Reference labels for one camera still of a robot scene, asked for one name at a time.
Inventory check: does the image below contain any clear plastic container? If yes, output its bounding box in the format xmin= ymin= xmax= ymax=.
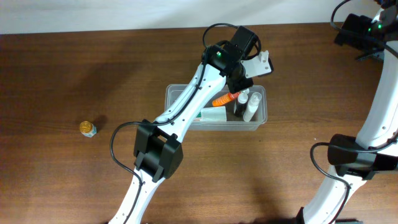
xmin=164 ymin=83 xmax=268 ymax=132

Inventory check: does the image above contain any white green medicine box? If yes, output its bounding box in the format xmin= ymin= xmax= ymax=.
xmin=194 ymin=106 xmax=227 ymax=122

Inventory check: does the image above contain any orange tube white cap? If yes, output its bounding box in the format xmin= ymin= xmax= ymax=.
xmin=212 ymin=89 xmax=249 ymax=107

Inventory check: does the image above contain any white spray bottle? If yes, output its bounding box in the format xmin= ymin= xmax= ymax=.
xmin=243 ymin=92 xmax=262 ymax=122

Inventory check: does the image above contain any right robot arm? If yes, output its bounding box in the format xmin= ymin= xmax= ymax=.
xmin=294 ymin=1 xmax=397 ymax=223

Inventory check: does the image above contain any dark bottle white cap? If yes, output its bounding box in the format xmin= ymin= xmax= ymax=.
xmin=234 ymin=92 xmax=249 ymax=117

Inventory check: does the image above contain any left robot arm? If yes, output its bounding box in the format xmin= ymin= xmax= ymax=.
xmin=110 ymin=26 xmax=273 ymax=223

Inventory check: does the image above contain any small jar gold lid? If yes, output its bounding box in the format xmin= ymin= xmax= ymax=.
xmin=79 ymin=121 xmax=97 ymax=138

